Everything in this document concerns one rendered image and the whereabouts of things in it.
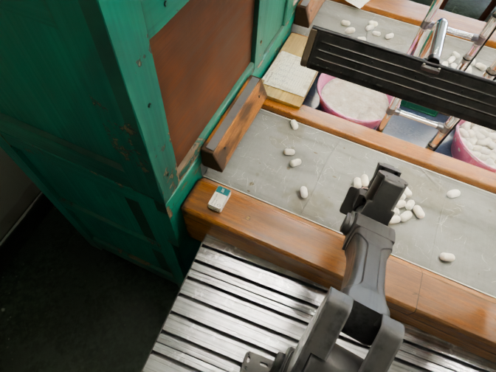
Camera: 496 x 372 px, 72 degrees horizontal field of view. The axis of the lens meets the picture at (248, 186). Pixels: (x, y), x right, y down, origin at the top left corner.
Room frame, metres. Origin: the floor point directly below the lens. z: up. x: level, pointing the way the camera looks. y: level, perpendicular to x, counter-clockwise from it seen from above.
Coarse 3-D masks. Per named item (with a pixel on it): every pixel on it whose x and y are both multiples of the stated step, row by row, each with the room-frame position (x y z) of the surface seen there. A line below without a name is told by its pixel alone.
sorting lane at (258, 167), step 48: (240, 144) 0.62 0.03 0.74; (288, 144) 0.63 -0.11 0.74; (336, 144) 0.65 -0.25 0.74; (240, 192) 0.46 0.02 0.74; (288, 192) 0.47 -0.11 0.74; (336, 192) 0.48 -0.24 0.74; (432, 192) 0.51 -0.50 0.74; (480, 192) 0.53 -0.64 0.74; (432, 240) 0.37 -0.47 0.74; (480, 240) 0.38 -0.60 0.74; (480, 288) 0.26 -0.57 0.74
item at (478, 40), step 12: (432, 12) 0.92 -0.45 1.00; (432, 24) 0.92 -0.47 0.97; (492, 24) 0.87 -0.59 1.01; (420, 36) 0.92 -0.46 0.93; (468, 36) 0.89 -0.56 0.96; (480, 36) 0.88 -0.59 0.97; (408, 48) 0.94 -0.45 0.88; (480, 48) 0.88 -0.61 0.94; (468, 60) 0.87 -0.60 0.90; (420, 108) 0.88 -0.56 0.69
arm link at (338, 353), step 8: (336, 344) 0.06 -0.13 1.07; (288, 352) 0.08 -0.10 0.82; (336, 352) 0.05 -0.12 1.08; (344, 352) 0.05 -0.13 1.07; (288, 360) 0.06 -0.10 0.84; (312, 360) 0.04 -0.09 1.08; (320, 360) 0.04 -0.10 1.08; (328, 360) 0.04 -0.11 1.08; (336, 360) 0.04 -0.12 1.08; (344, 360) 0.04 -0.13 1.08; (352, 360) 0.05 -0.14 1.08; (360, 360) 0.05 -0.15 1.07; (280, 368) 0.05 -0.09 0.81; (304, 368) 0.03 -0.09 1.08; (312, 368) 0.03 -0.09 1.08; (320, 368) 0.03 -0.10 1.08; (328, 368) 0.03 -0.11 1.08; (336, 368) 0.03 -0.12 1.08; (344, 368) 0.04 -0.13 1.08; (352, 368) 0.04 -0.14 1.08
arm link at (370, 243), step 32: (352, 224) 0.27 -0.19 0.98; (384, 224) 0.27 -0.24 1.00; (352, 256) 0.19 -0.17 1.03; (384, 256) 0.19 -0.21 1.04; (352, 288) 0.12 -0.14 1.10; (384, 288) 0.13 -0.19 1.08; (320, 320) 0.08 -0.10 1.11; (352, 320) 0.09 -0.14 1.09; (384, 320) 0.08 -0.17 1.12; (320, 352) 0.05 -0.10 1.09; (384, 352) 0.05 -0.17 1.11
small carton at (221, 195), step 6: (216, 192) 0.42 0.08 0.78; (222, 192) 0.42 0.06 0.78; (228, 192) 0.43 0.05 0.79; (216, 198) 0.41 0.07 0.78; (222, 198) 0.41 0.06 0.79; (228, 198) 0.42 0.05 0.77; (210, 204) 0.39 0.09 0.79; (216, 204) 0.39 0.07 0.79; (222, 204) 0.39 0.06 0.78; (216, 210) 0.38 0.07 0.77
